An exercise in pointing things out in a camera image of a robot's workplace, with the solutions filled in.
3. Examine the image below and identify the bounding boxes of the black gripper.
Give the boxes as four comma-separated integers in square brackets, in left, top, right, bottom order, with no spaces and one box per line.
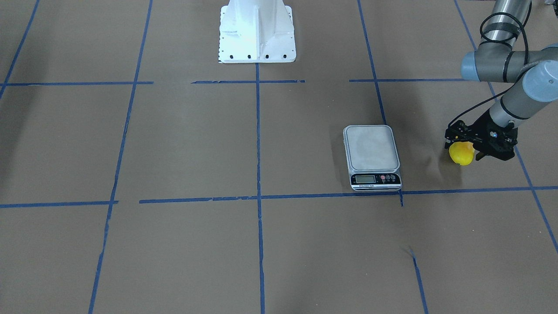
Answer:
[445,111,518,161]

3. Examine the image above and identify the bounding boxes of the yellow mango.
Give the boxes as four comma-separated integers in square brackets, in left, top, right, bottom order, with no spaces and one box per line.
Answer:
[448,142,475,166]

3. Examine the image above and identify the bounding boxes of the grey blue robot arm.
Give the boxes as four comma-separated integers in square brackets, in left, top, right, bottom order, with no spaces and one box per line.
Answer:
[445,0,558,160]

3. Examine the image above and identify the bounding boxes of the silver digital kitchen scale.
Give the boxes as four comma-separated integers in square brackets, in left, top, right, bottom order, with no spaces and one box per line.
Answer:
[343,125,402,191]

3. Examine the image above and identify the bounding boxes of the white pedestal column base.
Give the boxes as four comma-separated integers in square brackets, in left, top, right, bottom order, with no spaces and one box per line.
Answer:
[218,0,297,64]

